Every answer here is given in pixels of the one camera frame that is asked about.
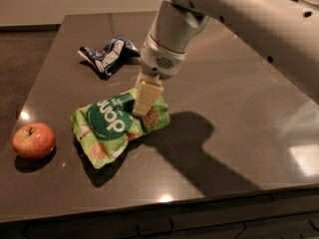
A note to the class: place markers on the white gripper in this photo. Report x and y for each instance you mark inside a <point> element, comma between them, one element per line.
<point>159,61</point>

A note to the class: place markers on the green rice chip bag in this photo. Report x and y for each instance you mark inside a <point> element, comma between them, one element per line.
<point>104,129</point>

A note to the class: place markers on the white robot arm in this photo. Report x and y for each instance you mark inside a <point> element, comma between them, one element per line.
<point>283,32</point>

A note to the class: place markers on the blue white crumpled chip bag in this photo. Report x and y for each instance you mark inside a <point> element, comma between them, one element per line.
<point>107,61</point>

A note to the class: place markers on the red apple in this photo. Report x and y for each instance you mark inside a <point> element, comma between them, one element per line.
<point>34,141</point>

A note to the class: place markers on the dark cabinet drawers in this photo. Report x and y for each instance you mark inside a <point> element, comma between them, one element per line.
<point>285,214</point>

